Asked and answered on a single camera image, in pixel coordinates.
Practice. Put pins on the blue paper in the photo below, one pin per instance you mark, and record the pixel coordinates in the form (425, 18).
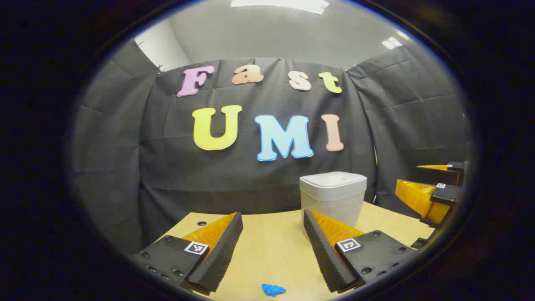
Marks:
(273, 289)

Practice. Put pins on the white desktop garbage bin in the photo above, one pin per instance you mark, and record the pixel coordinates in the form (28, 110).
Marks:
(334, 196)

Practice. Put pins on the small ceiling light panel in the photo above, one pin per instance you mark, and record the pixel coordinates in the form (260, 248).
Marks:
(391, 42)

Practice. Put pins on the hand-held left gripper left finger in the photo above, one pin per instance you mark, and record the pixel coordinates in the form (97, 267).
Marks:
(217, 259)

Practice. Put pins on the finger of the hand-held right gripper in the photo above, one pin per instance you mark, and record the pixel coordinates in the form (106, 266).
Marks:
(453, 173)
(418, 196)

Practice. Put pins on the black backdrop cloth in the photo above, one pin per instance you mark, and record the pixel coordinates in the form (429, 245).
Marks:
(250, 179)

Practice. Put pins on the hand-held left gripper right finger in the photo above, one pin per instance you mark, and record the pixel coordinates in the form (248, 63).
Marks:
(324, 255)

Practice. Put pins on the wooden desktop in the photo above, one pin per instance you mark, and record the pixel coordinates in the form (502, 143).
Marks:
(271, 246)

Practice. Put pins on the long ceiling light panel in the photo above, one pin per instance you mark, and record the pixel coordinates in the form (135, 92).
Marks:
(280, 5)

